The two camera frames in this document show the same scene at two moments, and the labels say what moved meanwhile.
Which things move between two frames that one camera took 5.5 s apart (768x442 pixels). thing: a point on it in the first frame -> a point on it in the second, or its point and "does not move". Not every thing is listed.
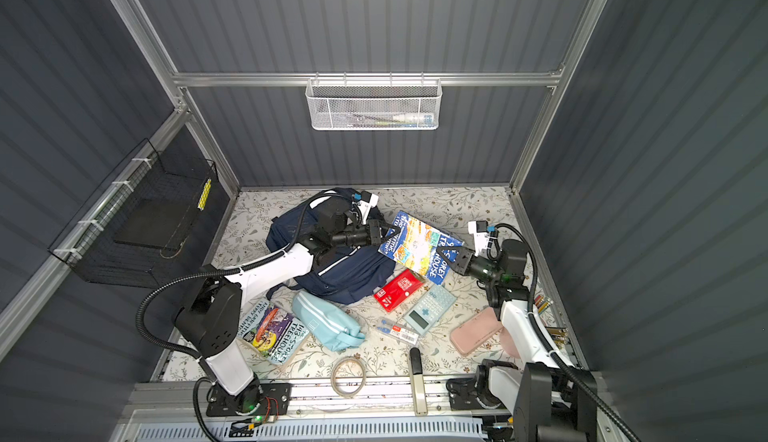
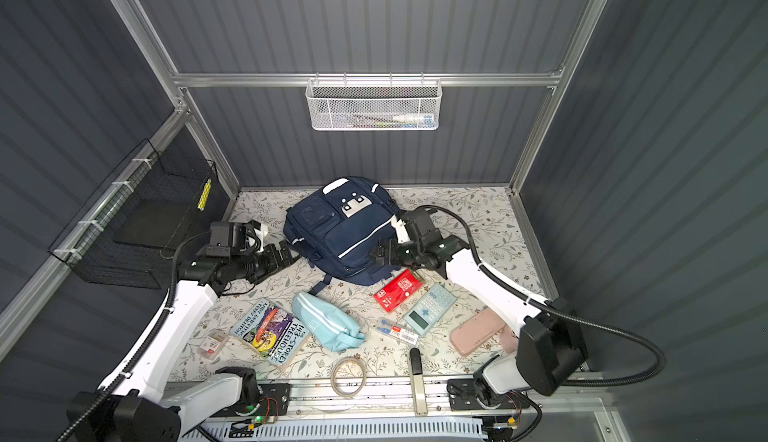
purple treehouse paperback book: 273,331 does not move
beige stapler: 418,382 does not move
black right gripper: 461,265 -> 392,245
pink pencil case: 476,331 does not move
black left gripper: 368,236 -> 275,264
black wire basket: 140,227 does not move
